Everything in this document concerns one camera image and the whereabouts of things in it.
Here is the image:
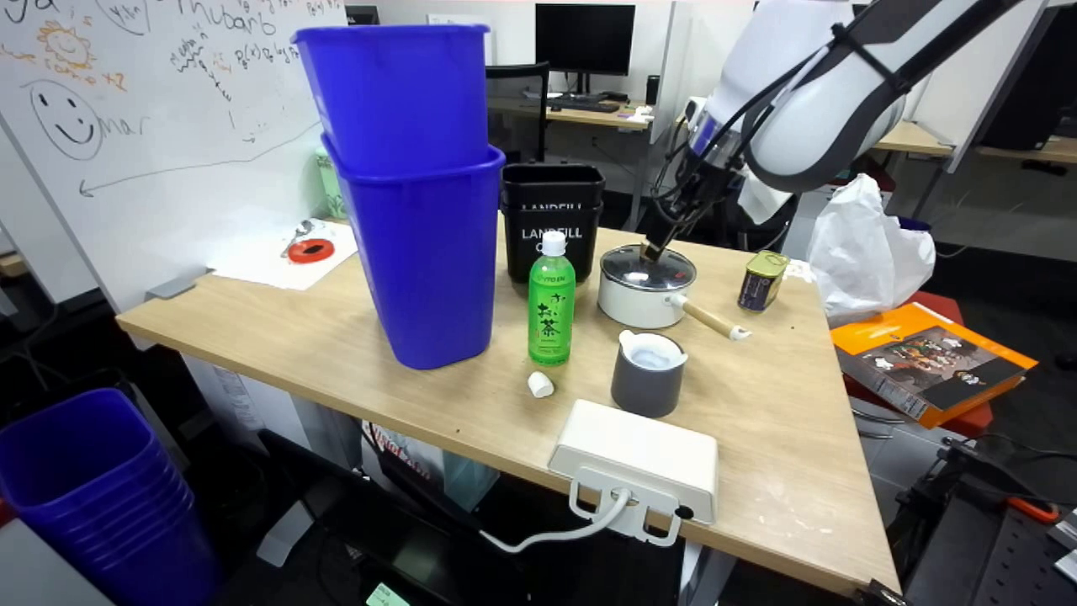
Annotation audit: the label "small dark jar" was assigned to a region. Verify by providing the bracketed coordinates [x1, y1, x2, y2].
[736, 250, 787, 309]

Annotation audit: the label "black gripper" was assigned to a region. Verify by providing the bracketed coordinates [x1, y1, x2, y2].
[642, 153, 736, 251]

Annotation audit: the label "stack of blue bins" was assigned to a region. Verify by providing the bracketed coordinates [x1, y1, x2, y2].
[0, 387, 224, 606]

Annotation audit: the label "black computer monitor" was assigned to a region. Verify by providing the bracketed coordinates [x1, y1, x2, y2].
[535, 3, 637, 75]

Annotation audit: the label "glass pot lid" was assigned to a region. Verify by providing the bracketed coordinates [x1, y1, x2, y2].
[600, 241, 698, 290]

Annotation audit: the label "blue recycling bin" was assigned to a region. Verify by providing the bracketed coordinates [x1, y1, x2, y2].
[327, 145, 505, 371]
[293, 25, 489, 174]

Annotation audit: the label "grey cup white lid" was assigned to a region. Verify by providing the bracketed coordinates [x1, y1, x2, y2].
[608, 331, 688, 416]

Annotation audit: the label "white plastic bag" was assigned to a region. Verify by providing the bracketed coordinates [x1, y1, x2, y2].
[780, 174, 935, 322]

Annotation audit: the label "lower blue recycling bin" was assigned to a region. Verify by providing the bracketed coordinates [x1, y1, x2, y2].
[327, 145, 505, 371]

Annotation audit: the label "small white bottle cap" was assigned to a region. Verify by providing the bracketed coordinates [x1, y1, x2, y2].
[524, 371, 556, 400]

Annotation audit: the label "white pot wooden handle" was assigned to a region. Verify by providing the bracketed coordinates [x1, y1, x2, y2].
[600, 269, 751, 340]

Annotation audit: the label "green tea bottle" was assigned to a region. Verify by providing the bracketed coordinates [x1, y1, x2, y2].
[530, 228, 575, 366]

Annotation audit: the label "orange tape roll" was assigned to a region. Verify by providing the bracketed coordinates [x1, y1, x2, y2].
[285, 239, 336, 267]

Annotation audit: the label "green wipes canister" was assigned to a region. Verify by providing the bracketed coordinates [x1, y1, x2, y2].
[314, 156, 348, 218]

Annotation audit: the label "white whiteboard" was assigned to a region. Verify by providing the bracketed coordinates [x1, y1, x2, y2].
[0, 0, 344, 309]

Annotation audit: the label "black stacked trash bins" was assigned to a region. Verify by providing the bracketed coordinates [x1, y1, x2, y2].
[503, 160, 603, 287]

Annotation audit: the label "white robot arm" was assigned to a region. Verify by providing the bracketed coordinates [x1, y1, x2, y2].
[642, 0, 1075, 260]

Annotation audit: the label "white power box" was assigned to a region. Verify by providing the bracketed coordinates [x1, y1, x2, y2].
[550, 400, 722, 548]

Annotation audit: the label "orange black book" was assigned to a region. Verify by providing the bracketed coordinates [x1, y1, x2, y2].
[832, 303, 1038, 426]

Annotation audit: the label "upper blue recycling bin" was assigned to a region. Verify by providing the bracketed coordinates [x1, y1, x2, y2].
[293, 25, 489, 174]

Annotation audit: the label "white power cable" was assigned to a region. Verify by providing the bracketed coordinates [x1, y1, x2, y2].
[477, 488, 634, 559]

